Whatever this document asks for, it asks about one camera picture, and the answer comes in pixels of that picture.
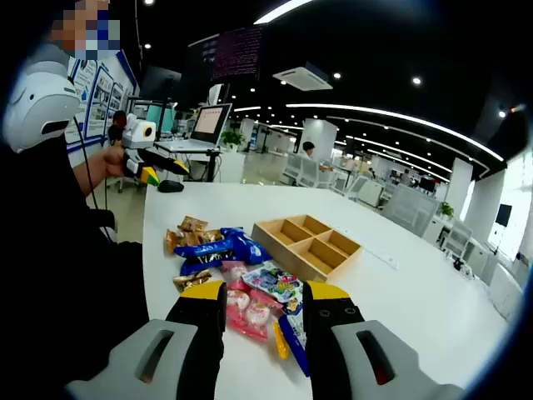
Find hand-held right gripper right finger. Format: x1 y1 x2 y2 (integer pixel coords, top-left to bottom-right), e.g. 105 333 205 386
301 279 466 400

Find ceiling air conditioner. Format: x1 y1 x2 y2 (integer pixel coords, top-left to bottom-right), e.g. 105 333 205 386
272 61 334 92

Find black chest device cable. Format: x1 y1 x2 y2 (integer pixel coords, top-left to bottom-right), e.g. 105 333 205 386
72 116 116 245

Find wooden divided container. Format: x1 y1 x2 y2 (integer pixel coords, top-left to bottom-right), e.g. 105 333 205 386
251 213 363 285

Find person's left hand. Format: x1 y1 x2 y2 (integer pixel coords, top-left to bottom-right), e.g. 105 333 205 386
102 145 128 178

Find white table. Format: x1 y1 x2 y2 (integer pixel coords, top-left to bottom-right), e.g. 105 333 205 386
141 181 512 400

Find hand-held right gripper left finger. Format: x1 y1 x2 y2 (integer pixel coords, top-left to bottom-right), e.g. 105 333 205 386
66 279 229 400

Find hanging dark display screen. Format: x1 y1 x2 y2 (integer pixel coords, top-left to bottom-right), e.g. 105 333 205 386
185 23 267 84

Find teal screen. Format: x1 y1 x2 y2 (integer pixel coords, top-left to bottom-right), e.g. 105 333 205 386
145 103 176 134

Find black screen on floor stand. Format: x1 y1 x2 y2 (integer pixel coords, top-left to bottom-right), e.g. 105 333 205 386
495 203 513 255

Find blue white QQ candy packet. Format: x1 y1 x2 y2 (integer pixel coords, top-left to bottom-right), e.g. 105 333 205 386
277 312 311 378

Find wall poster board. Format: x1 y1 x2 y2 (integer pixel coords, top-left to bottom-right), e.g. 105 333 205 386
66 47 141 155

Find yellow marshmallow packet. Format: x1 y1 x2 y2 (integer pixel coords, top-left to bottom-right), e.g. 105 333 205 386
271 319 291 361

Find white mesh office chair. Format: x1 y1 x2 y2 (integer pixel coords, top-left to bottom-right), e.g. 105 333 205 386
381 182 441 239

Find person in black shirt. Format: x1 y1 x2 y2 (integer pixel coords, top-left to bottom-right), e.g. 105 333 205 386
0 137 152 400

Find open laptop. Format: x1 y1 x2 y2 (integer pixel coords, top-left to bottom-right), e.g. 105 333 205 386
154 102 233 153

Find black desk monitor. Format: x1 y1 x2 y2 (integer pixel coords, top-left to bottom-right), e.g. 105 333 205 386
139 64 183 110

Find group of white office chairs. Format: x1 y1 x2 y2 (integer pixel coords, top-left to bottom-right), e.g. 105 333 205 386
282 152 388 208

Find white chest device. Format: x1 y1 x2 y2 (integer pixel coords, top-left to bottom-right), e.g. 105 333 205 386
2 57 82 153

